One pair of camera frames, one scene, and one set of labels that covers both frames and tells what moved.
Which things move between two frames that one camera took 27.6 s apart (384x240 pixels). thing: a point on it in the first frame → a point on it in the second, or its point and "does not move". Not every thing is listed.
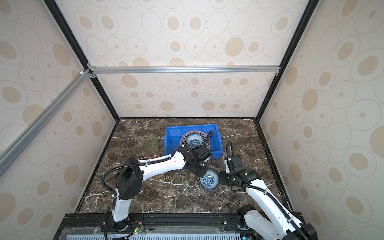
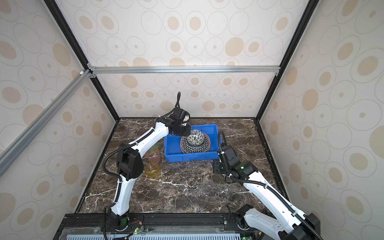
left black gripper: (205, 168) → (188, 130)
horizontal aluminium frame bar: (245, 69) does not move
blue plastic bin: (174, 134) does not move
